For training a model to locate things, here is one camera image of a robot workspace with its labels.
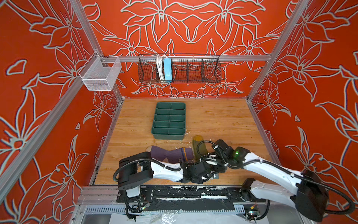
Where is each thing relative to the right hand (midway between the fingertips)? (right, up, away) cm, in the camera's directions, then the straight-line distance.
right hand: (209, 162), depth 80 cm
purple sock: (-22, +1, +8) cm, 24 cm away
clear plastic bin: (-72, +56, +13) cm, 92 cm away
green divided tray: (-24, +23, +17) cm, 38 cm away
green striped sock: (-4, +5, +10) cm, 12 cm away
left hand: (-3, -4, 0) cm, 5 cm away
